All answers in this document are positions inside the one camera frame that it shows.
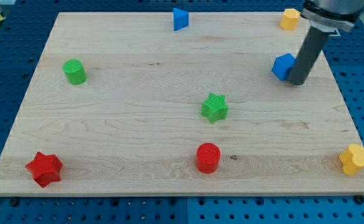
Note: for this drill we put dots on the grey robot arm flange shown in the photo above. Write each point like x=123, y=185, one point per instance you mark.
x=330, y=15

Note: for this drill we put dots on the yellow hexagon block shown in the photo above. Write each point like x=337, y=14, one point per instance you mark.
x=290, y=19

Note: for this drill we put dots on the blue triangle block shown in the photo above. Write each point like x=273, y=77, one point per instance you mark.
x=180, y=19

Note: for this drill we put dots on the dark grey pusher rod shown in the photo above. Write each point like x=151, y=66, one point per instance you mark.
x=308, y=54

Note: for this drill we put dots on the red cylinder block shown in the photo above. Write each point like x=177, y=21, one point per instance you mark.
x=208, y=157

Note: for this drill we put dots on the wooden board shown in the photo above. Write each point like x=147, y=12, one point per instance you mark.
x=134, y=126

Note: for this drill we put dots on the green cylinder block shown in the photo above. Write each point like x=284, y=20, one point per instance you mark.
x=74, y=71

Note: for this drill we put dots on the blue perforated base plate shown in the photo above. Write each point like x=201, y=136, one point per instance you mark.
x=23, y=35

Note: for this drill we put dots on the blue cube block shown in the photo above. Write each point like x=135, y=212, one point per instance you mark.
x=282, y=66

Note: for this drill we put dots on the green star block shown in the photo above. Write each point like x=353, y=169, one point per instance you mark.
x=214, y=108

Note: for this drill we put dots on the red star block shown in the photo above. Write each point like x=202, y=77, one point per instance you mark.
x=45, y=169

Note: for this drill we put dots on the yellow heart block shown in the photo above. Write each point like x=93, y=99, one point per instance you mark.
x=352, y=159

